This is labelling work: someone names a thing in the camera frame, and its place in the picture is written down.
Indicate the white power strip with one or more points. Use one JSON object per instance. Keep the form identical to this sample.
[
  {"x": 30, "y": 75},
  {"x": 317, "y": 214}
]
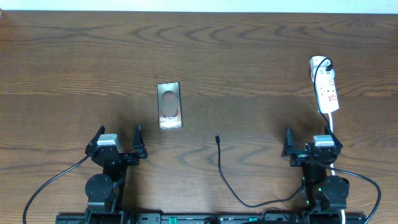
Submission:
[{"x": 326, "y": 89}]

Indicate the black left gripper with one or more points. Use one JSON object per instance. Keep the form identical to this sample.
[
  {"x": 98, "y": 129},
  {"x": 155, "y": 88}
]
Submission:
[{"x": 137, "y": 155}]

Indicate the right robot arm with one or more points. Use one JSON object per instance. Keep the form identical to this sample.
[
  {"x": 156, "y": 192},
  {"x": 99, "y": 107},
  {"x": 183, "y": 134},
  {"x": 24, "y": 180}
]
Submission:
[{"x": 326, "y": 194}]

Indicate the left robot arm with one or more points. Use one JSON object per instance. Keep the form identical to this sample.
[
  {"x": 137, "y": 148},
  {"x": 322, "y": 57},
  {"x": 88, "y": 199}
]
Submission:
[{"x": 105, "y": 190}]

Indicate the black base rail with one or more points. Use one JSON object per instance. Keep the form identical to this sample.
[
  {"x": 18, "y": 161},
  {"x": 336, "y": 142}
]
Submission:
[{"x": 156, "y": 218}]

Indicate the Galaxy S25 Ultra smartphone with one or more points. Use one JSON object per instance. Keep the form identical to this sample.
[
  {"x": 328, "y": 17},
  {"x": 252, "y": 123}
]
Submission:
[{"x": 169, "y": 105}]

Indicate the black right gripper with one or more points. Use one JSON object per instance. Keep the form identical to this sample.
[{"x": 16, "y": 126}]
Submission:
[{"x": 299, "y": 156}]

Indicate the white USB charger adapter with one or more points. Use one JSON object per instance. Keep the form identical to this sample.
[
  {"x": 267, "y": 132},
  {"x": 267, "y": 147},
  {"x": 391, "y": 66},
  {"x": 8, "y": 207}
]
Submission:
[{"x": 322, "y": 74}]

